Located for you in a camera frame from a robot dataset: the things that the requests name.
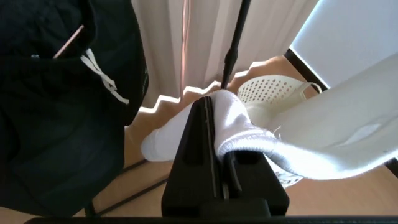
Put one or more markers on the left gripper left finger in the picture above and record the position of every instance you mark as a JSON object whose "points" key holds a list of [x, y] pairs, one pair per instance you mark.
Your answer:
{"points": [[192, 174]]}

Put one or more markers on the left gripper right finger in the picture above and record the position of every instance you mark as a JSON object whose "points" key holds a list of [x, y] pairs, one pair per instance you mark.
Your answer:
{"points": [[261, 186]]}

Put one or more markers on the white garment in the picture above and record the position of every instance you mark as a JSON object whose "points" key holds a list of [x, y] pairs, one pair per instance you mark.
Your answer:
{"points": [[326, 124]]}

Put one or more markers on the black shorts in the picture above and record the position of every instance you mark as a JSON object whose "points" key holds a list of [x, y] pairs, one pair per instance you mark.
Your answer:
{"points": [[62, 124]]}

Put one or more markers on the white laundry basket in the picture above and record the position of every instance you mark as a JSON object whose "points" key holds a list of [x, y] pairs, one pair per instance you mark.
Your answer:
{"points": [[267, 90]]}

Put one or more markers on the black clothes rack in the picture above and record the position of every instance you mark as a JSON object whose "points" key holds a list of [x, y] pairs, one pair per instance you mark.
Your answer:
{"points": [[231, 56]]}

